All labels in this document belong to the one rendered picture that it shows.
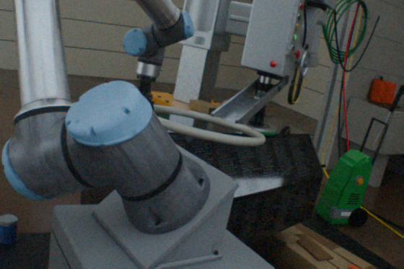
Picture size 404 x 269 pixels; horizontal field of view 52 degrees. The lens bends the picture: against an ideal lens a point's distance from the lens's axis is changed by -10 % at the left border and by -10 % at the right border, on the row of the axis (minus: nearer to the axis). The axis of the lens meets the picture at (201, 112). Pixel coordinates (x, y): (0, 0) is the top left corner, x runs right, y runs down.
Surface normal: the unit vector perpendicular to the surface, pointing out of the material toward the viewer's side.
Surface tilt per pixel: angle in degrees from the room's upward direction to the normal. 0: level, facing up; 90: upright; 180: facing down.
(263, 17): 90
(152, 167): 92
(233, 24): 90
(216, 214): 90
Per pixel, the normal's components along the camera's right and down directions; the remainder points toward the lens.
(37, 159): -0.33, -0.07
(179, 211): 0.31, 0.08
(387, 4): 0.51, 0.27
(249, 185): 0.53, -0.49
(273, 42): -0.44, 0.10
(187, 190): 0.58, -0.20
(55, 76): 0.71, -0.33
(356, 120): -0.84, -0.05
